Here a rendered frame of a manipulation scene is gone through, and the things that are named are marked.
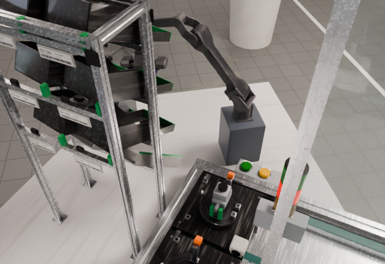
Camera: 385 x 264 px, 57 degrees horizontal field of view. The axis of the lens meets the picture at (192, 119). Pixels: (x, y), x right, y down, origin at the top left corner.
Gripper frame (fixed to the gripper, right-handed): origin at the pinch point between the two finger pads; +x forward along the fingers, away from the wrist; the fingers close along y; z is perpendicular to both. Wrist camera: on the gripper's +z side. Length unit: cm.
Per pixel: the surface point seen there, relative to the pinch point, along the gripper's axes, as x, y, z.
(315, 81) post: -46, 51, 74
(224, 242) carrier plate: 21, 37, 61
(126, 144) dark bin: -13, 11, 57
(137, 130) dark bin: -15, 13, 53
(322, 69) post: -48, 52, 75
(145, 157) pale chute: -2, 13, 50
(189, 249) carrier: 21, 27, 65
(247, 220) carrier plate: 21, 44, 53
